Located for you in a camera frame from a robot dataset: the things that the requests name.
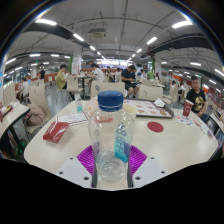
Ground pink backpack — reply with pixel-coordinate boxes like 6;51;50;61
23;103;46;127

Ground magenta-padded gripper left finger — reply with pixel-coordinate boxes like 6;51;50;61
55;144;99;189

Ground red packet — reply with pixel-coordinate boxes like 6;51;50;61
42;120;70;144

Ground person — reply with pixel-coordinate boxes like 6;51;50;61
18;77;30;101
54;63;69;90
185;75;211;124
120;64;138;98
89;63;105;84

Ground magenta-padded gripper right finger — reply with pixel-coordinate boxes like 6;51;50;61
126;145;167;189

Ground ceiling air conditioner unit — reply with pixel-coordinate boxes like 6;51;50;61
87;27;108;40

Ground group of ceiling lights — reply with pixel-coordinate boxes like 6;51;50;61
4;18;224;86

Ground flat round red coaster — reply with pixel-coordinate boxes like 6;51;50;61
147;120;165;133

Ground neighbouring beige table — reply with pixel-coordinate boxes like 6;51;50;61
0;101;31;134

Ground clear blue-capped water bottle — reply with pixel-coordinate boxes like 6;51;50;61
87;90;136;184

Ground group of beige chairs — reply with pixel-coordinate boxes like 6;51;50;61
3;74;181;134

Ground crumpled white napkin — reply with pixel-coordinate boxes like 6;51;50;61
153;97;166;108

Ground beige chair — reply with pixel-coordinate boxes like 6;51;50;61
137;84;164;102
89;80;126;100

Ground white printed card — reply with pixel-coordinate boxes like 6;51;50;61
55;110;89;126

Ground red paper cup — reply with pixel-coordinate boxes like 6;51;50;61
182;98;195;118

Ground food wrapper with fried food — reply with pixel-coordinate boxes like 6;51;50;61
84;99;101;116

